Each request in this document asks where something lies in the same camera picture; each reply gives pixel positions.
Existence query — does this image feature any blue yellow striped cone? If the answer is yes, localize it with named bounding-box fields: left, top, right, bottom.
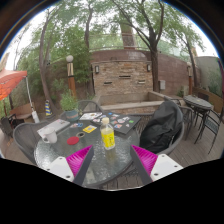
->
left=44, top=99, right=54, bottom=118

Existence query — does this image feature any grey mesh chair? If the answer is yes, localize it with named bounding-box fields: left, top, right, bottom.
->
left=133, top=99, right=186, bottom=156
left=12, top=119, right=52, bottom=166
left=77, top=99, right=104, bottom=114

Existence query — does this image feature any green plant in teal pot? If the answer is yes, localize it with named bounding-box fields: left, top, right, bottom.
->
left=59, top=89, right=81, bottom=122

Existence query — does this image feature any white umbrella base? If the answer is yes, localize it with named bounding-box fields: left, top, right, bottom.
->
left=30, top=110, right=41, bottom=124

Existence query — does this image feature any silver laptop with stickers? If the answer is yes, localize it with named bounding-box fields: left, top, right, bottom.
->
left=36, top=118, right=72, bottom=138

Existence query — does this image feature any yellow card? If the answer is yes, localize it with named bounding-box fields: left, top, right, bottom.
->
left=82, top=124, right=98, bottom=134

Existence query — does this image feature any black backpack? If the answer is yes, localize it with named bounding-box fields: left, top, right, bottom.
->
left=139, top=100, right=184, bottom=154

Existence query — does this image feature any white printed booklet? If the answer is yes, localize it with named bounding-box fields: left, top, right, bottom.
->
left=79, top=111, right=103, bottom=121

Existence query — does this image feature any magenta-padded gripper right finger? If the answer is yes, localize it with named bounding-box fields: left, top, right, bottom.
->
left=129, top=144, right=184, bottom=186

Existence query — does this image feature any dark round side table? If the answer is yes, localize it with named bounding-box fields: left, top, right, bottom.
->
left=183, top=94, right=214, bottom=117

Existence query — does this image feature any tall green tree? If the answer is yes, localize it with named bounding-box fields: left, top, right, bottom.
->
left=19, top=0, right=91, bottom=116
left=109, top=0, right=188, bottom=94

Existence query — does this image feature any black folding chair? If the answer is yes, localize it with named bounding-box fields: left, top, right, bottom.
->
left=0, top=114, right=16, bottom=138

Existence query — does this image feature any flat round red coaster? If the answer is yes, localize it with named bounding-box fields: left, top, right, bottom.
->
left=66, top=135, right=81, bottom=146

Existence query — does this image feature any globe-topped striped lamp post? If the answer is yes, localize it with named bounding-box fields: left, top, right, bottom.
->
left=65, top=54, right=78, bottom=98

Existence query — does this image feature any wooden bench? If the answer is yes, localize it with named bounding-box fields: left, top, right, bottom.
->
left=9, top=102, right=36, bottom=123

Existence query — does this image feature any yellow-labelled clear drink bottle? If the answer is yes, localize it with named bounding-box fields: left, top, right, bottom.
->
left=99, top=117, right=117, bottom=151

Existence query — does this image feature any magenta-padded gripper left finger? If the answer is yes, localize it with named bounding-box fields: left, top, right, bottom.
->
left=44, top=144, right=95, bottom=187

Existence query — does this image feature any colourful printed card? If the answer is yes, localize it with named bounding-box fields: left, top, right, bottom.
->
left=69, top=122, right=84, bottom=129

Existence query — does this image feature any black metal chair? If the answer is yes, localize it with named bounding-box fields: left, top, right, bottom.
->
left=194, top=109, right=224, bottom=154
left=179, top=105, right=196, bottom=141

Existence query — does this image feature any orange patio umbrella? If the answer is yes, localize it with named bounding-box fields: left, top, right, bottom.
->
left=0, top=69, right=29, bottom=101

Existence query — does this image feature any white mug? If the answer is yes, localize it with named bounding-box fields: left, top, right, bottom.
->
left=41, top=127, right=58, bottom=145

